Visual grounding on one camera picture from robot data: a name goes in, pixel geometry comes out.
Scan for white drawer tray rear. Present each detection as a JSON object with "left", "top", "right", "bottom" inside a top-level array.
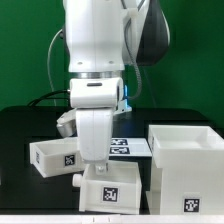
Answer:
[{"left": 29, "top": 137, "right": 85, "bottom": 178}]

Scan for white drawer cabinet box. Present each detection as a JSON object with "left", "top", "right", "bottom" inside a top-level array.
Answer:
[{"left": 148, "top": 125, "right": 224, "bottom": 215}]

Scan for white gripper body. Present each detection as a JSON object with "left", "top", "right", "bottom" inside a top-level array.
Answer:
[{"left": 76, "top": 108, "right": 113, "bottom": 164}]

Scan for black base cables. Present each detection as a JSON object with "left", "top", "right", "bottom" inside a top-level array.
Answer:
[{"left": 26, "top": 87, "right": 73, "bottom": 108}]

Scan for white drawer tray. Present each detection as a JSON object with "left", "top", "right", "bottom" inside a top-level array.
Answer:
[
  {"left": 29, "top": 137, "right": 85, "bottom": 178},
  {"left": 72, "top": 160, "right": 142, "bottom": 215}
]

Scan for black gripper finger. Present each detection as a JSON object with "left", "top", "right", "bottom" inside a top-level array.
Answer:
[{"left": 95, "top": 163, "right": 108, "bottom": 174}]

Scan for white drawer tray front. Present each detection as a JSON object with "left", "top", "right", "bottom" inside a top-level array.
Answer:
[{"left": 72, "top": 160, "right": 142, "bottom": 215}]

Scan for grey camera cable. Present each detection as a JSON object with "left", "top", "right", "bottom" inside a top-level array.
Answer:
[{"left": 121, "top": 0, "right": 144, "bottom": 102}]

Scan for white fiducial marker sheet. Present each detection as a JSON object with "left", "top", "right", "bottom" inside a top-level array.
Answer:
[{"left": 109, "top": 138, "right": 152, "bottom": 157}]

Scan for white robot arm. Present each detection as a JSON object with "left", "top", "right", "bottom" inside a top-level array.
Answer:
[{"left": 63, "top": 0, "right": 170, "bottom": 175}]

